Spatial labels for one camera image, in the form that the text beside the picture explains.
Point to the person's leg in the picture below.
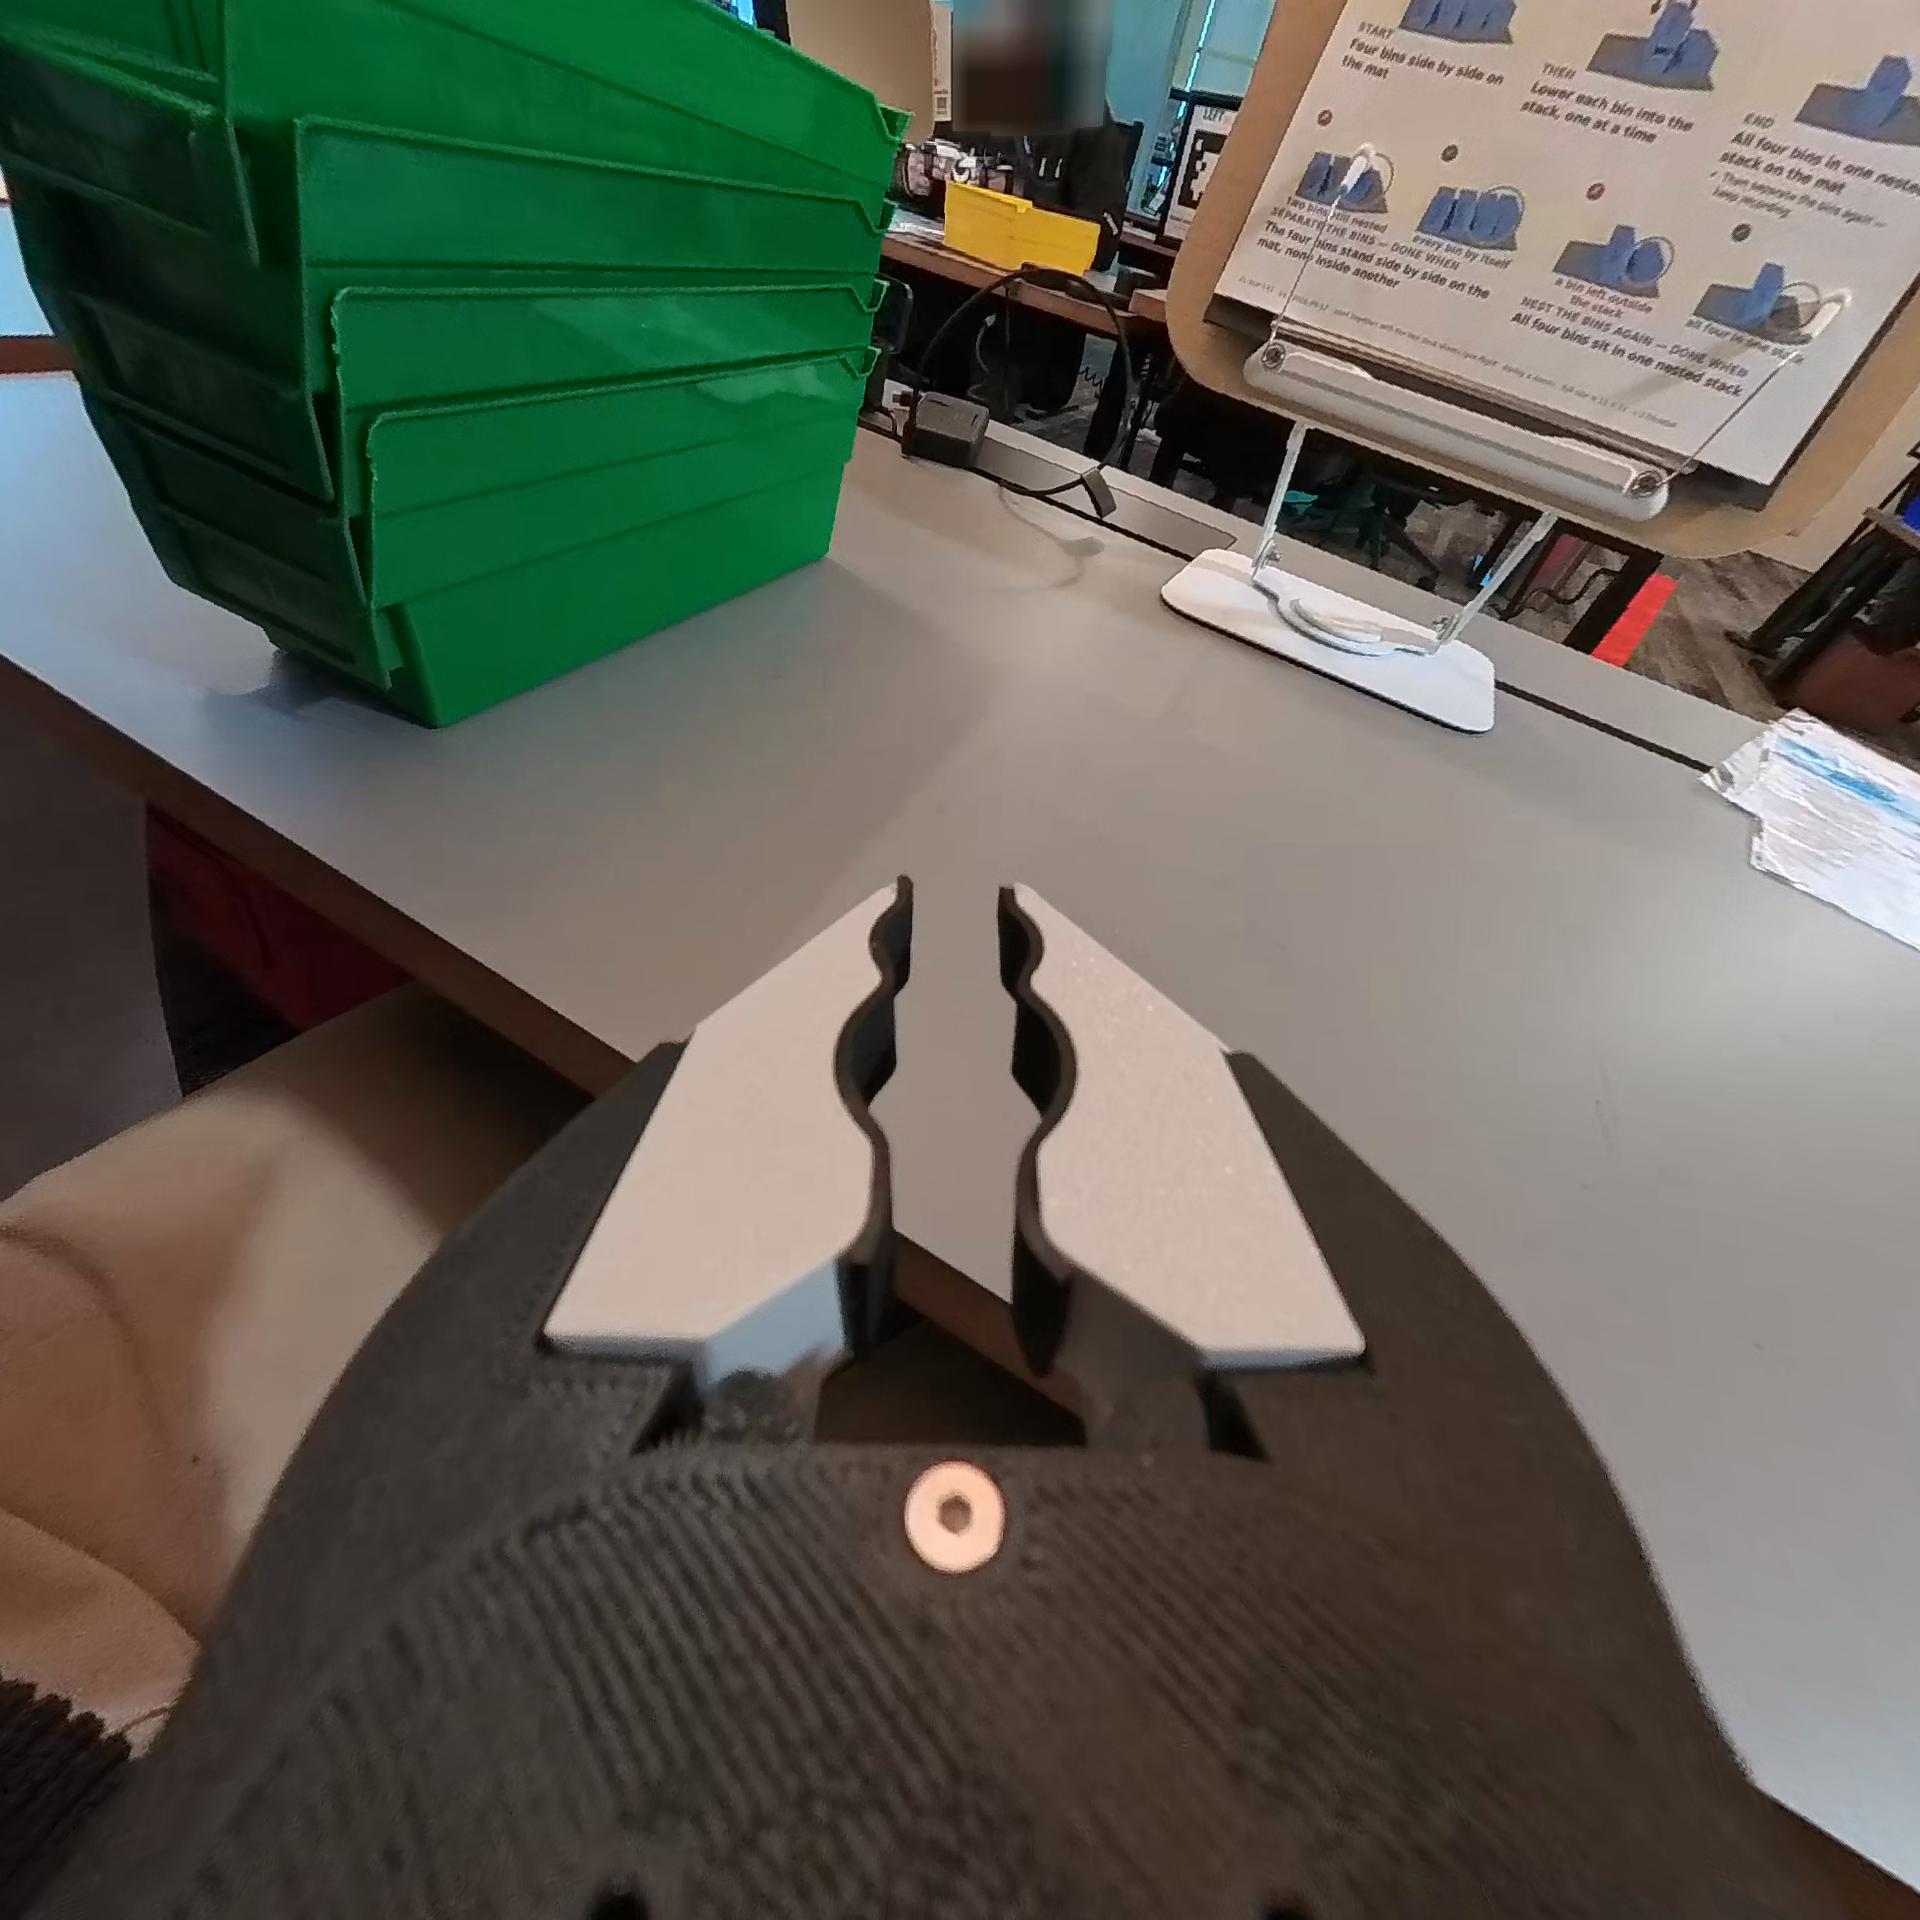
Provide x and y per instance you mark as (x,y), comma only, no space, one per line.
(221,1275)

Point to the instruction sheet on stand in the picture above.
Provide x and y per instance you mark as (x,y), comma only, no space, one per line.
(1347,661)

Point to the yellow plastic bin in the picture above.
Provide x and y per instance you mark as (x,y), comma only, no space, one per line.
(1022,227)

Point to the white and blue paper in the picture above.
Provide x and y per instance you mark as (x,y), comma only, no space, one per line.
(1832,809)

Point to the person's black sweater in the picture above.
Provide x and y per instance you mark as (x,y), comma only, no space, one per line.
(46,1802)

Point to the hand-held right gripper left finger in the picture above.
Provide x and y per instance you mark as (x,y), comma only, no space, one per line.
(717,1199)

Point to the black and white tag sign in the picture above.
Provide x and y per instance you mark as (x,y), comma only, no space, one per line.
(1210,157)

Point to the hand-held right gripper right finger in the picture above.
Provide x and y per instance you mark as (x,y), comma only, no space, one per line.
(1201,1199)

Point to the grey desk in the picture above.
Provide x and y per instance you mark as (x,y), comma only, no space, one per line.
(1201,900)

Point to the black power adapter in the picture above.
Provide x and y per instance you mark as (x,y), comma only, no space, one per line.
(952,428)

